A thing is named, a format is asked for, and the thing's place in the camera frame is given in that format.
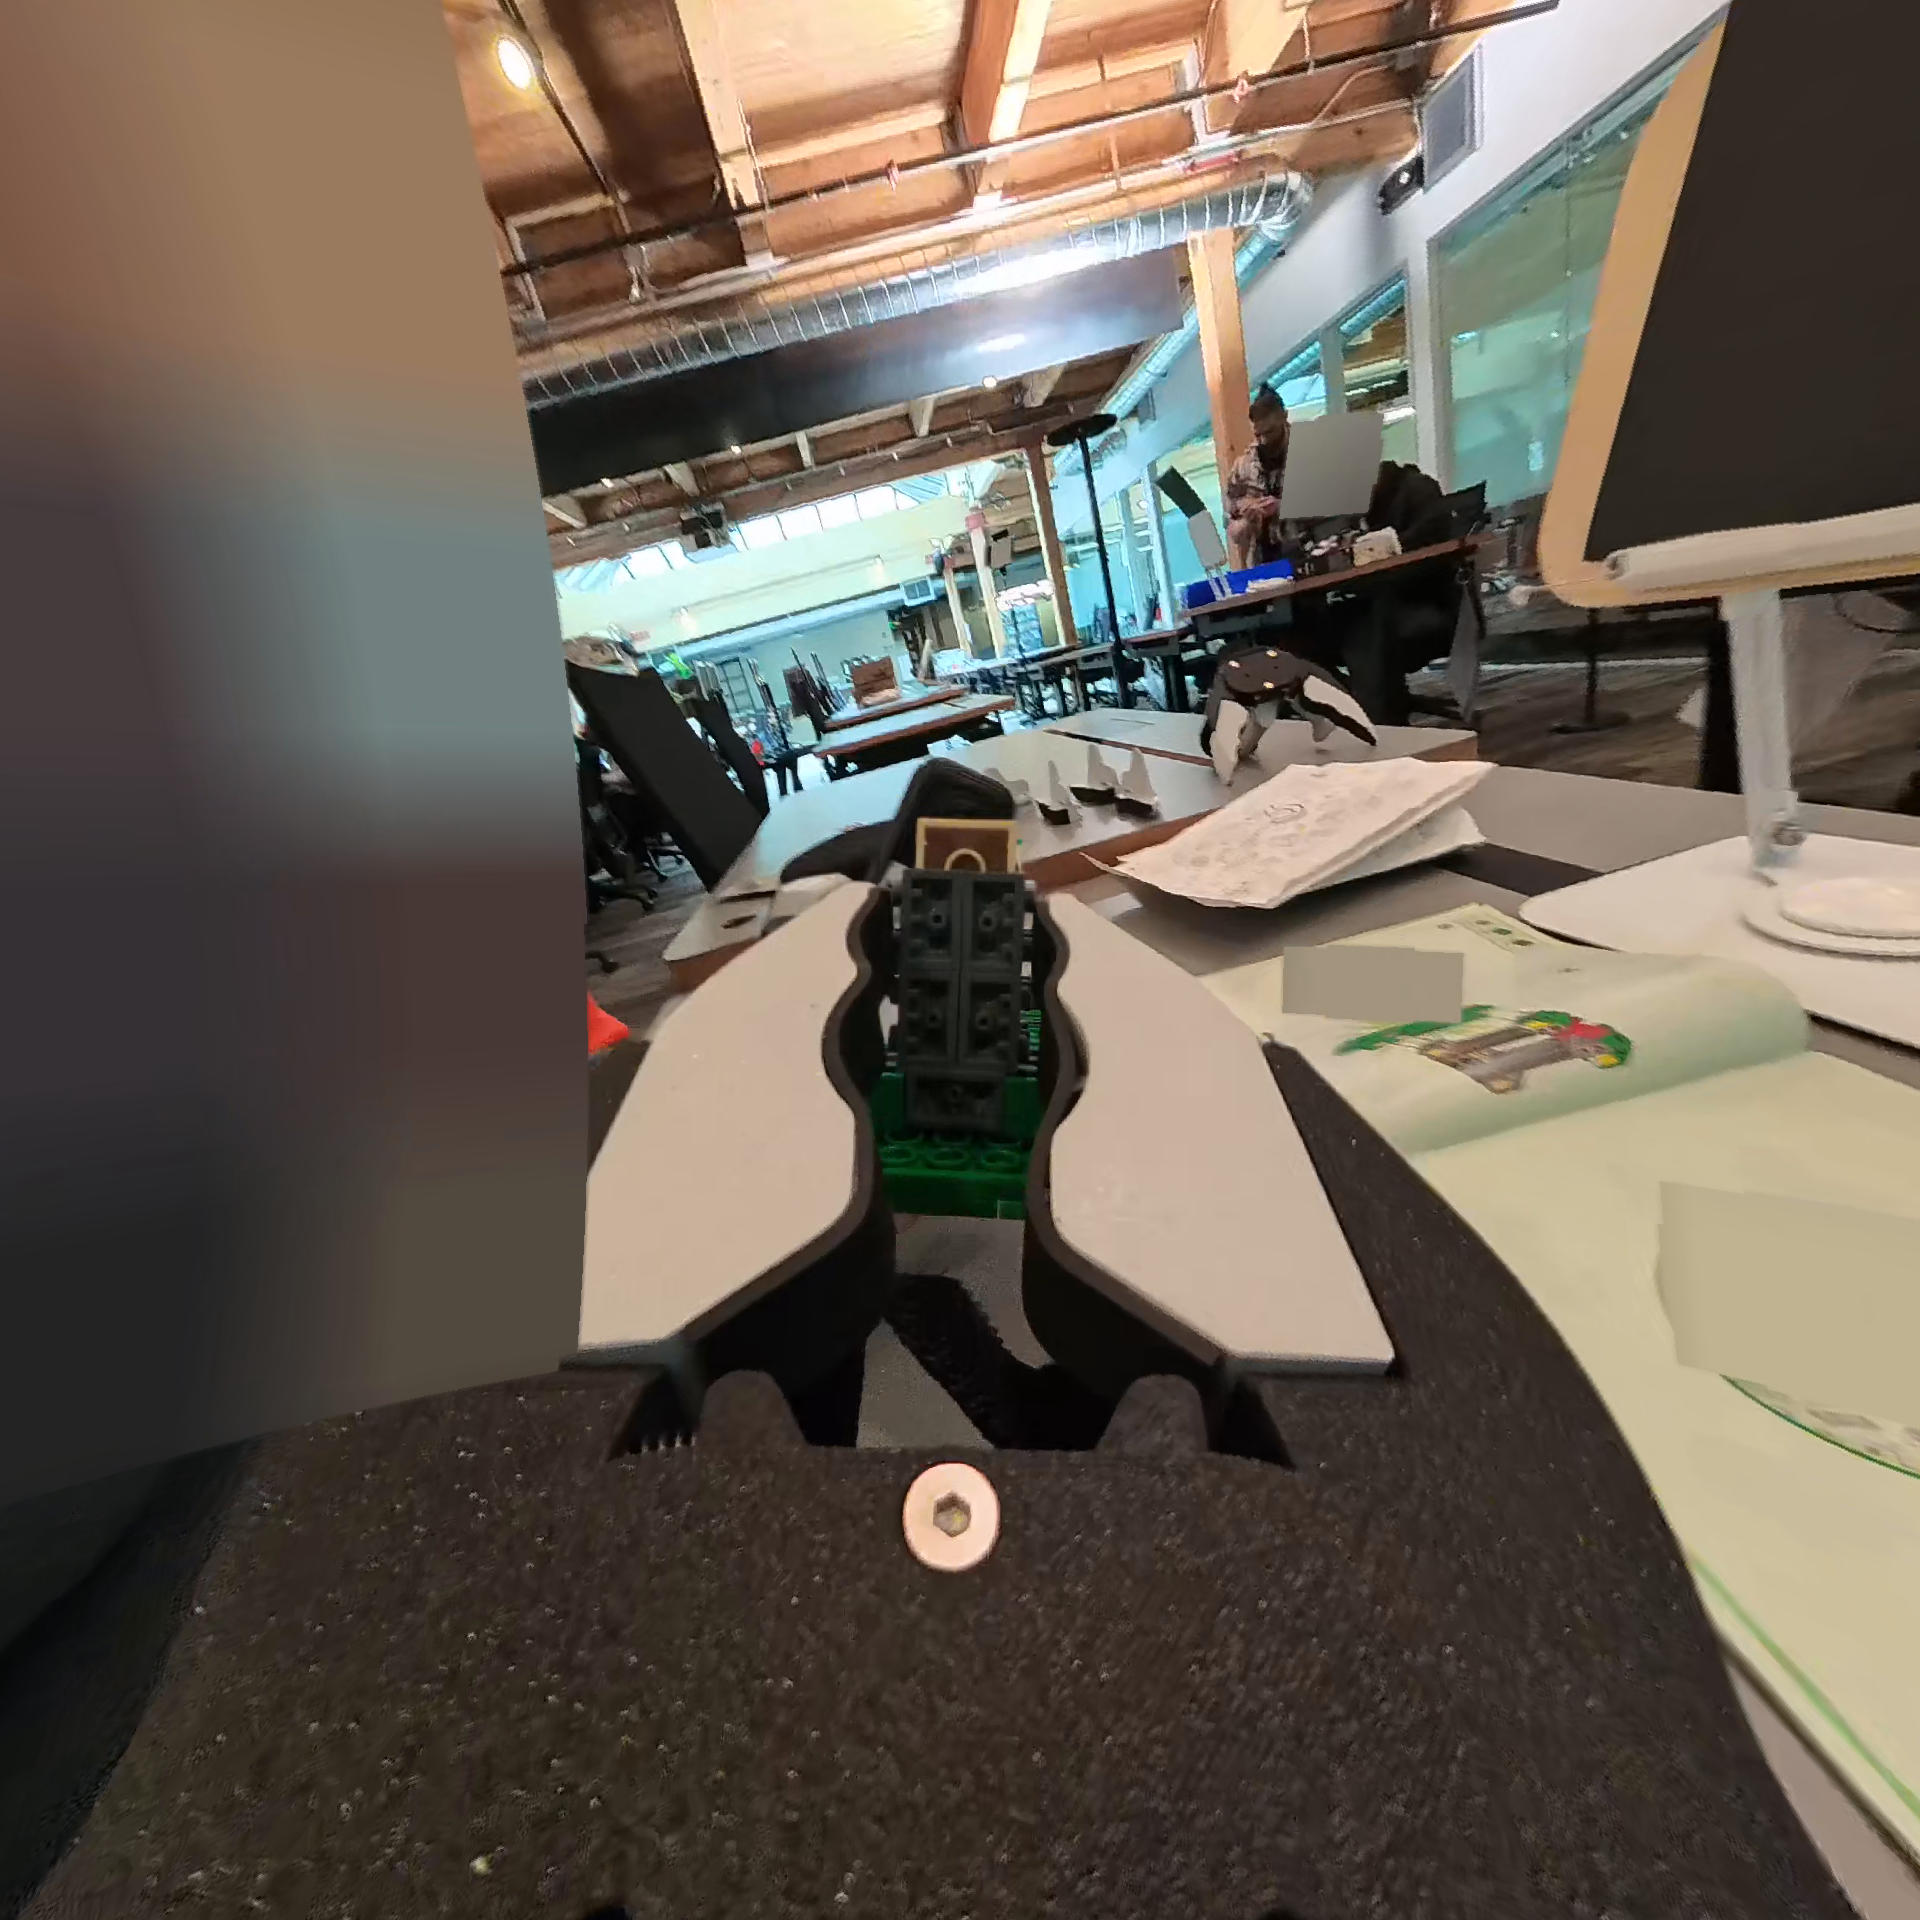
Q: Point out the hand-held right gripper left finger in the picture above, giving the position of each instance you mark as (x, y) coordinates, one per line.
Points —
(704, 1140)

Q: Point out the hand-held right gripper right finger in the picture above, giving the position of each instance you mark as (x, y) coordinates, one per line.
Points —
(1200, 1171)

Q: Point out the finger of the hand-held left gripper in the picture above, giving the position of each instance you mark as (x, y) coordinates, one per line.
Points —
(1334, 705)
(1234, 739)

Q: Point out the grey and green brick assembly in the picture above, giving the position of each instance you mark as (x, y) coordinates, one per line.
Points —
(960, 1020)

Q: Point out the blue storage bin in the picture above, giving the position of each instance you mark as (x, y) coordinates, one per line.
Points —
(1253, 581)

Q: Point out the grey wedge-shaped part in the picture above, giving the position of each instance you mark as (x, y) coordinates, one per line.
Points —
(1099, 780)
(1051, 797)
(1141, 781)

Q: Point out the printed white paper bag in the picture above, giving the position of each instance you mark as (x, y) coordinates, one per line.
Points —
(1305, 833)

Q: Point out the orange object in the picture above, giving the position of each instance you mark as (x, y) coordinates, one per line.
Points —
(604, 1029)

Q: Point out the black office chair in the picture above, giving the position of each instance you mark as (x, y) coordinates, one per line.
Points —
(1417, 524)

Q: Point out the black floor lamp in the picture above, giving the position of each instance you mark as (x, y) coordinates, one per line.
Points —
(1099, 555)

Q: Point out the black rounded object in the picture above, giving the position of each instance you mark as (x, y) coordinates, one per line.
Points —
(944, 791)

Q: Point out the long wooden table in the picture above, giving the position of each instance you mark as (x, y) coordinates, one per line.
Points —
(915, 716)

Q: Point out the open instruction booklet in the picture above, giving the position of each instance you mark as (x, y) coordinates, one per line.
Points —
(1558, 1201)

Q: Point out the brown-edged pale table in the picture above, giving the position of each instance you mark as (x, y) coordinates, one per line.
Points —
(838, 802)

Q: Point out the black slanted panel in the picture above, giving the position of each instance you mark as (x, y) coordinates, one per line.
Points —
(660, 764)

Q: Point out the white monitor stand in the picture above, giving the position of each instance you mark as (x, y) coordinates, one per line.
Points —
(1755, 721)

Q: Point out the tan-framed black monitor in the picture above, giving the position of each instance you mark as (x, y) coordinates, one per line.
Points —
(1770, 271)

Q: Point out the silver ceiling duct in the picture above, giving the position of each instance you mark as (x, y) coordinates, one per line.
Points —
(930, 284)

